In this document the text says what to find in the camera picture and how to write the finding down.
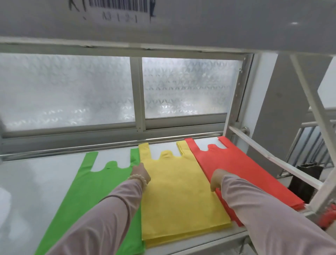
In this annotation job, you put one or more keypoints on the person's left hand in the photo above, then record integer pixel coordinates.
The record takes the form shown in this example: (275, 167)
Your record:
(140, 172)

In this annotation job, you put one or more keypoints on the stack of red non-woven bags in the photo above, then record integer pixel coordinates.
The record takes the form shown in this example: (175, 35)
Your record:
(244, 168)

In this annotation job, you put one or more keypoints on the white barcode label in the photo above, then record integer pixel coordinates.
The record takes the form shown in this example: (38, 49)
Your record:
(118, 10)

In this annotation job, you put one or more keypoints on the red plastic object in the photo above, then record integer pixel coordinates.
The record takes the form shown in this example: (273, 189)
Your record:
(328, 215)

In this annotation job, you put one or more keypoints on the person's right thumb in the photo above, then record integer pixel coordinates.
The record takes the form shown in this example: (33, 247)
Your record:
(213, 185)

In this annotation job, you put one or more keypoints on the white metal shelf frame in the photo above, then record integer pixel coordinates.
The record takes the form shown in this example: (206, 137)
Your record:
(312, 105)

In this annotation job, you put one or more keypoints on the person's left forearm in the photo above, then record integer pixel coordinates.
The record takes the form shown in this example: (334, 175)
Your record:
(105, 220)

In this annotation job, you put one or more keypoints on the stack of green non-woven bags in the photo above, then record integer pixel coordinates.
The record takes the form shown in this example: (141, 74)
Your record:
(86, 202)

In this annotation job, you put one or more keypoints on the frosted glass sliding window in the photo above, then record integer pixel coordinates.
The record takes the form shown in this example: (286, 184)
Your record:
(78, 92)

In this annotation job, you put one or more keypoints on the grey shelf board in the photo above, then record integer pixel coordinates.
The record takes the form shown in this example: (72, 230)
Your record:
(210, 23)

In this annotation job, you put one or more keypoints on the person's right forearm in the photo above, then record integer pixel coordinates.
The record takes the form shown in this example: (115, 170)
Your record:
(267, 218)

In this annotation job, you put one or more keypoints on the person's right hand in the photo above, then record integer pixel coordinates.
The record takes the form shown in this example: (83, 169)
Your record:
(217, 177)

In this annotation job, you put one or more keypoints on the steel railing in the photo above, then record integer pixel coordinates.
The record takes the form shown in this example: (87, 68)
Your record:
(312, 141)

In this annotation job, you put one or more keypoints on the steel rod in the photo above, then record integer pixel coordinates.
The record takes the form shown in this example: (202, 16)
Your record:
(105, 147)

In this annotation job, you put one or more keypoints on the stack of yellow non-woven bags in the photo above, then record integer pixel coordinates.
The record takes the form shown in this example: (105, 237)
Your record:
(178, 194)

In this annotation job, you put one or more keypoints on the person's left fingers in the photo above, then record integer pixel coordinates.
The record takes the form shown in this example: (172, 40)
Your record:
(141, 166)

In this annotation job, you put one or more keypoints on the black bag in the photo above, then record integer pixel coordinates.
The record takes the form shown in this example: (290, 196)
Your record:
(304, 181)

